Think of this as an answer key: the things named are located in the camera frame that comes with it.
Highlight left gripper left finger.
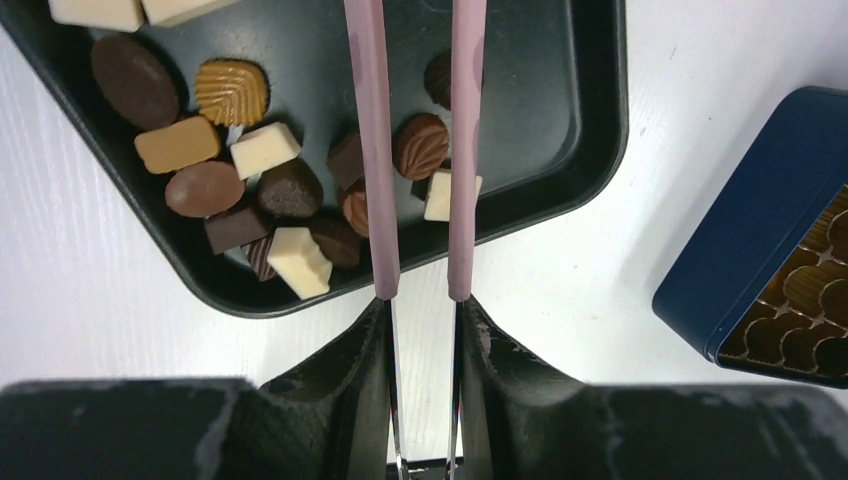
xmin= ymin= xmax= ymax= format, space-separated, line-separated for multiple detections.
xmin=1 ymin=300 xmax=390 ymax=479

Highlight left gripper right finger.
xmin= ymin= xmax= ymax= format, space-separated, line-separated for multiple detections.
xmin=456 ymin=299 xmax=847 ymax=479

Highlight blue chocolate box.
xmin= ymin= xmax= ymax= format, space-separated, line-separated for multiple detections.
xmin=652 ymin=87 xmax=847 ymax=390

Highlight pink silicone tongs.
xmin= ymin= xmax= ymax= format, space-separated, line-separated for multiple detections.
xmin=343 ymin=0 xmax=489 ymax=304

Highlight dark square chocolate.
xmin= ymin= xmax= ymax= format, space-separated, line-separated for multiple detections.
xmin=203 ymin=204 xmax=272 ymax=255

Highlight white cube chocolate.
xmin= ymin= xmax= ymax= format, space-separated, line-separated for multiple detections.
xmin=423 ymin=169 xmax=453 ymax=223

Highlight round fluted chocolate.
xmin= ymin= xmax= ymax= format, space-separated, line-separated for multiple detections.
xmin=257 ymin=157 xmax=324 ymax=218

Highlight milk oval chocolate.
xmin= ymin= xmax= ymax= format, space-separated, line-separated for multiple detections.
xmin=164 ymin=160 xmax=246 ymax=218

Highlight white square chocolate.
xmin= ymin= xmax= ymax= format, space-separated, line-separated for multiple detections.
xmin=230 ymin=122 xmax=302 ymax=180

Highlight brown leaf chocolate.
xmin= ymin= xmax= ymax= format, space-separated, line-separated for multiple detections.
xmin=394 ymin=113 xmax=450 ymax=181

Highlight caramel rectangular chocolate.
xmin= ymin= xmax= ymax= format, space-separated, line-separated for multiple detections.
xmin=134 ymin=116 xmax=221 ymax=174

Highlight black chocolate tray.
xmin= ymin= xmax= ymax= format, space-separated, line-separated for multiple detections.
xmin=1 ymin=1 xmax=628 ymax=318

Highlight caramel leaf chocolate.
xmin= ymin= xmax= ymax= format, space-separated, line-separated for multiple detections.
xmin=194 ymin=59 xmax=270 ymax=127

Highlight dark oval chocolate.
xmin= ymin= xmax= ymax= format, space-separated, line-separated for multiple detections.
xmin=90 ymin=35 xmax=180 ymax=131

